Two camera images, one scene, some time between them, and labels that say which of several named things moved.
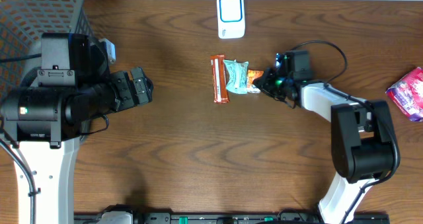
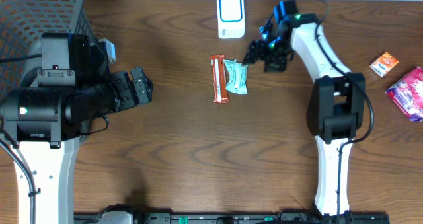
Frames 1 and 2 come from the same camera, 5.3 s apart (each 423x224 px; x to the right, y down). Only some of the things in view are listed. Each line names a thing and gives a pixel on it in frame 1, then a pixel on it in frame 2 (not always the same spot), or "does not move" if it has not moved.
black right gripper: [264, 83] → [256, 51]
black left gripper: [131, 90] does not move
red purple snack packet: [406, 93] does not move
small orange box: [252, 74] → [384, 64]
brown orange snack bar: [220, 90] does not move
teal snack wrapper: [238, 75] does not move
